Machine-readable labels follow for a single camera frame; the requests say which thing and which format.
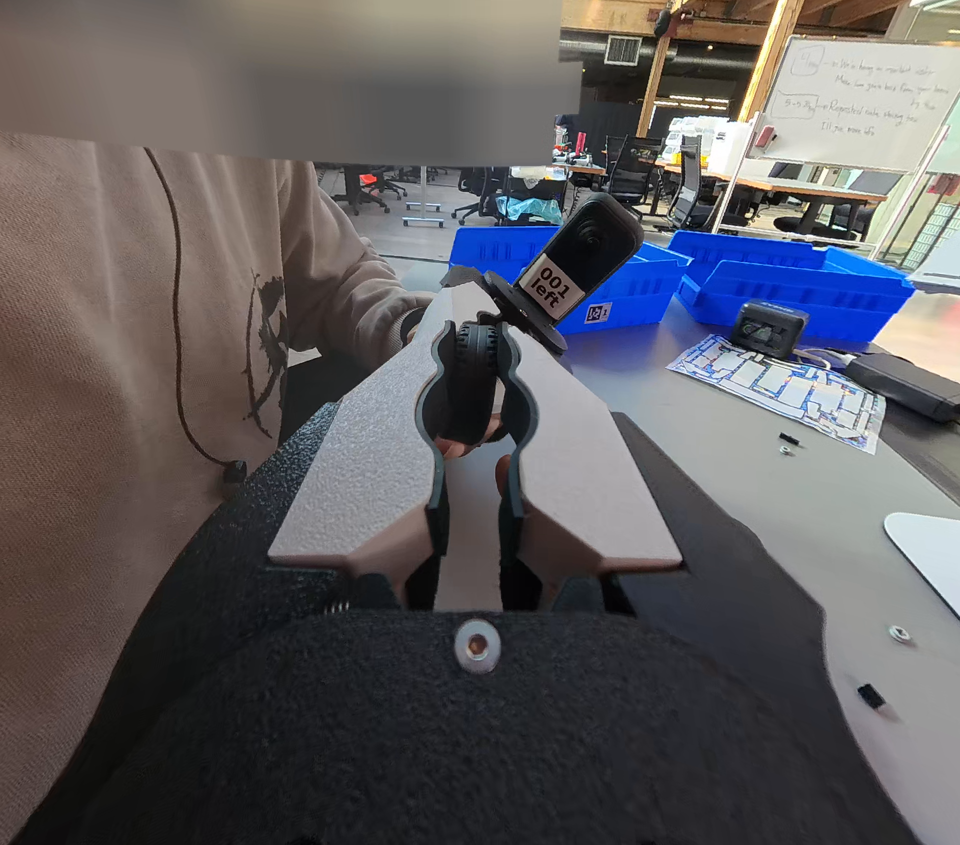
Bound person in beige hoodie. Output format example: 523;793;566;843
0;132;421;824

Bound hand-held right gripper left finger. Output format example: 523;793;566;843
266;316;455;610

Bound white whiteboard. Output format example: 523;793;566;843
753;35;960;175

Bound red seat office chair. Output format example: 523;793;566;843
348;164;410;216

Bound stack of white storage boxes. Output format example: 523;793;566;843
666;116;753;176

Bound white rolling pole stand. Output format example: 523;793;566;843
403;166;445;229

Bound black wired earphone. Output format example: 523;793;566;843
142;146;250;486

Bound black office chair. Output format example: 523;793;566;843
607;136;663;216
450;166;511;225
666;136;723;233

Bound person's left hand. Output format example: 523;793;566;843
437;412;513;461

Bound teal plastic bag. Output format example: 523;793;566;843
495;196;564;225

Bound black power adapter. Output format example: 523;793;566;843
843;353;960;425

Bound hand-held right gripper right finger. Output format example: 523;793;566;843
499;323;684;610

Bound sticker sheet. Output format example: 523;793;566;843
666;333;886;455

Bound light wooden ceiling post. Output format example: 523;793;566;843
636;31;674;140
738;0;852;122

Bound blue plastic storage bin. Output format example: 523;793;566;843
669;230;916;345

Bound black rubber toy tyre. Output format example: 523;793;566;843
442;322;507;445

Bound white book stand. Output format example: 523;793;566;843
883;513;960;621

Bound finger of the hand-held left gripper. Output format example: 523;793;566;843
412;281;501;341

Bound black small camera device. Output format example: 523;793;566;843
731;301;811;360

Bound cluttered background work table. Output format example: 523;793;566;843
510;158;607;182

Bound background long wooden table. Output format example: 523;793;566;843
600;155;894;239

